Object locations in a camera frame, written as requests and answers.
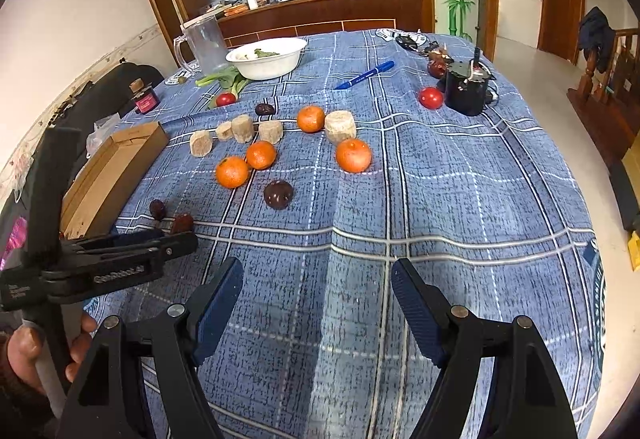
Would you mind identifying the person's left hand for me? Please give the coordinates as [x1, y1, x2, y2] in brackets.
[0, 314, 98, 400]

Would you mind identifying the brown cardboard box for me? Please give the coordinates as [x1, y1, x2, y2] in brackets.
[59, 121, 171, 241]

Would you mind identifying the black bag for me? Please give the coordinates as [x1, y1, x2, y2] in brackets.
[0, 63, 165, 270]

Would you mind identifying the dark blue jacket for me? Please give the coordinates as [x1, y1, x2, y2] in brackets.
[579, 7, 617, 74]

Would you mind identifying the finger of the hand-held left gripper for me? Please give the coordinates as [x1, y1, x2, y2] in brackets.
[65, 229, 168, 256]
[147, 231, 199, 272]

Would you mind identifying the black cylindrical device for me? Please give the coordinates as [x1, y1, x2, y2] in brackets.
[442, 48, 498, 117]

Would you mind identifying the green leafy vegetable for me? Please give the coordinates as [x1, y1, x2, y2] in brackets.
[195, 66, 251, 96]

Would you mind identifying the dark purple plum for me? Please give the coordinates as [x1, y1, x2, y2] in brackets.
[263, 179, 295, 210]

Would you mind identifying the blue marker pen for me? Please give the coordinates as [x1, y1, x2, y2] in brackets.
[333, 60, 396, 91]

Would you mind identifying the wooden counter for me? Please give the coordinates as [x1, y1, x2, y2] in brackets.
[215, 0, 436, 40]

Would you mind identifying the large pale sugarcane chunk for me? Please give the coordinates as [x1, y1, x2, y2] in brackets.
[324, 110, 357, 144]

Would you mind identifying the pink packet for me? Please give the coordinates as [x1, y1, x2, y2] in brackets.
[0, 216, 28, 270]

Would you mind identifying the orange tangerine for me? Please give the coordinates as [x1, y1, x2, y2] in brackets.
[335, 137, 373, 174]
[215, 156, 250, 190]
[245, 141, 277, 170]
[296, 105, 327, 134]

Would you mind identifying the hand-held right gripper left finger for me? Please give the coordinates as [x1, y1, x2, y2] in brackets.
[55, 256, 245, 439]

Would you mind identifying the white bowl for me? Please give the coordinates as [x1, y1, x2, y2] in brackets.
[225, 37, 308, 81]

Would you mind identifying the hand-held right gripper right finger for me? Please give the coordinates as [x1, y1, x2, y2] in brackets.
[391, 258, 581, 439]

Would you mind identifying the pink jar with cork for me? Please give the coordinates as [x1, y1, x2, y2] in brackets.
[131, 79, 160, 116]

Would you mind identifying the bunch of keys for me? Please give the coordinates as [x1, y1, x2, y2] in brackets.
[395, 34, 443, 56]

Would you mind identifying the brown wooden door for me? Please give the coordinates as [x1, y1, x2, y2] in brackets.
[538, 0, 587, 66]

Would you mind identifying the clear plastic bag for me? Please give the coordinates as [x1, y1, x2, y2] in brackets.
[86, 113, 122, 160]

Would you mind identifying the clear plastic pitcher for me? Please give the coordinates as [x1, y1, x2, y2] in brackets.
[173, 14, 232, 74]

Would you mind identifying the blue plaid tablecloth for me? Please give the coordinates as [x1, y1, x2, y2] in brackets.
[82, 29, 608, 439]

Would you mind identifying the wooden stair railing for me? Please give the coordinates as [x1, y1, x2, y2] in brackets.
[566, 28, 640, 170]

